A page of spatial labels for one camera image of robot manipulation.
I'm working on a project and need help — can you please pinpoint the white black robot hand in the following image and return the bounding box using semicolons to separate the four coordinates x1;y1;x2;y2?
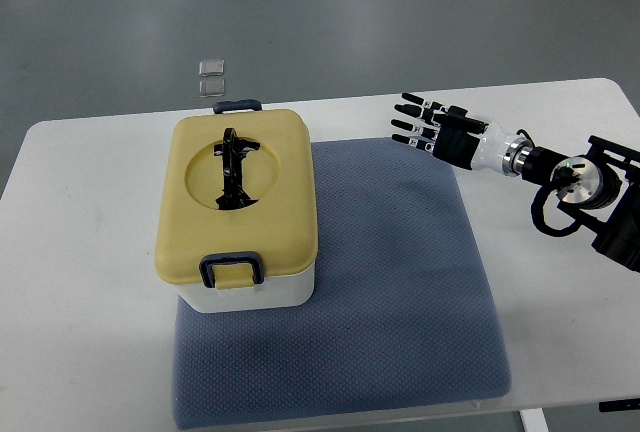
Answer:
391;93;527;176

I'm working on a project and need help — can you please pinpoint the yellow storage box lid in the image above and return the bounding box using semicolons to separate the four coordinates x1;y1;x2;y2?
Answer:
155;109;318;289

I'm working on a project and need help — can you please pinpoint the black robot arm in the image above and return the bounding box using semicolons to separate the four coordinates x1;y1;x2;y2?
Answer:
507;129;639;272

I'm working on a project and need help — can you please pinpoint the white storage box base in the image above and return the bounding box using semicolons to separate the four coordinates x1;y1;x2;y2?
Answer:
175;253;315;313

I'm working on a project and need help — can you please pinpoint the blue grey fabric cushion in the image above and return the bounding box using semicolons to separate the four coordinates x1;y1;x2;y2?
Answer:
172;138;511;429

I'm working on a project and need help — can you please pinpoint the upper metal floor plate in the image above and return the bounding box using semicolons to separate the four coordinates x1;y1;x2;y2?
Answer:
198;58;225;77

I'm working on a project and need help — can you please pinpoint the white table leg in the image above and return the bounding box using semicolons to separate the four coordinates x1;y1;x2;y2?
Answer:
519;408;550;432

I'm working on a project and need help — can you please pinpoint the black table control panel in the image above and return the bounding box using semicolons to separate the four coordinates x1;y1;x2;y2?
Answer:
598;398;640;413

